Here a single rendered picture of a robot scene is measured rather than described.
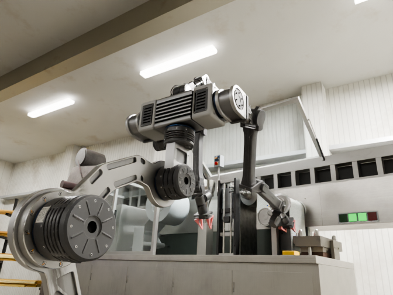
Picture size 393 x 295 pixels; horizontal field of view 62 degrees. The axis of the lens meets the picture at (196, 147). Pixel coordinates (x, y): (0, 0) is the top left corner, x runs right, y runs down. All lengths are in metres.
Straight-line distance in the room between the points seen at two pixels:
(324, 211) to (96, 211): 1.87
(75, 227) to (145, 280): 1.75
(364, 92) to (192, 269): 3.83
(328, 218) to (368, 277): 2.23
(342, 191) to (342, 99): 2.94
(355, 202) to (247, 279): 0.93
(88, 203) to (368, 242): 4.09
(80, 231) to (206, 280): 1.42
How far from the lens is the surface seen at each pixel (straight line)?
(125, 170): 1.24
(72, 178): 6.06
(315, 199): 2.56
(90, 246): 0.94
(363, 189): 2.48
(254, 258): 2.01
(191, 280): 2.31
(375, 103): 5.19
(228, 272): 2.13
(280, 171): 2.73
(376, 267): 4.66
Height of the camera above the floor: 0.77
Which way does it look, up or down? 21 degrees up
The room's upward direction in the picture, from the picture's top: 3 degrees clockwise
